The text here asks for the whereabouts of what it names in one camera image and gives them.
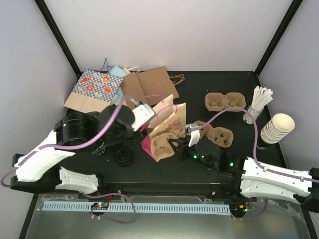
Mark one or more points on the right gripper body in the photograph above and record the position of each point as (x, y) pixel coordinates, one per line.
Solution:
(182, 155)

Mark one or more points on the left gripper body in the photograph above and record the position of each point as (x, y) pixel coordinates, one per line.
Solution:
(134, 141)

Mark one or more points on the pink cakes paper bag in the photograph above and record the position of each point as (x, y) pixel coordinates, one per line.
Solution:
(169, 118)

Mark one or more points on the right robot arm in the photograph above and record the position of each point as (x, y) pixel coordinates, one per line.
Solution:
(249, 179)

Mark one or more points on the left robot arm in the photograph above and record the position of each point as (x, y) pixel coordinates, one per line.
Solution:
(40, 171)

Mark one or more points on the front black lid stack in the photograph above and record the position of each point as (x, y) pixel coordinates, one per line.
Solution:
(123, 157)

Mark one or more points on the brown kraft paper bag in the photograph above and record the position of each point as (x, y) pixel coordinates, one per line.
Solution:
(151, 86)

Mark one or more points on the blue checkered paper bag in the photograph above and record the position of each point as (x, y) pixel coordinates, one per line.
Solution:
(93, 92)

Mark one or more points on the cream paper bag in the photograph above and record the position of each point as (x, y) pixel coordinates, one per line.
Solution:
(135, 70)

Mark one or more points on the light blue paper bag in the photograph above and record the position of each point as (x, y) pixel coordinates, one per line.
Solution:
(118, 72)

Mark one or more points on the right paper cup stack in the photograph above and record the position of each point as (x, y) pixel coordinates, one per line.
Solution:
(275, 130)

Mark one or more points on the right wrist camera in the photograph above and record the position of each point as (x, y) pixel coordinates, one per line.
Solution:
(193, 131)

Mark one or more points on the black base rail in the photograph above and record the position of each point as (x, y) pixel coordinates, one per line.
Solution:
(164, 188)

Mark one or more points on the light blue cable duct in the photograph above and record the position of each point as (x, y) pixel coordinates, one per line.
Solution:
(210, 209)

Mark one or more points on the left black frame post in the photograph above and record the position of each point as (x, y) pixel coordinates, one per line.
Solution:
(48, 17)

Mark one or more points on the black frame post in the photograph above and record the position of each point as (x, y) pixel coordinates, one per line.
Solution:
(285, 22)
(48, 17)

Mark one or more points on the right black frame post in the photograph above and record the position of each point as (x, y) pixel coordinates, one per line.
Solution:
(285, 22)

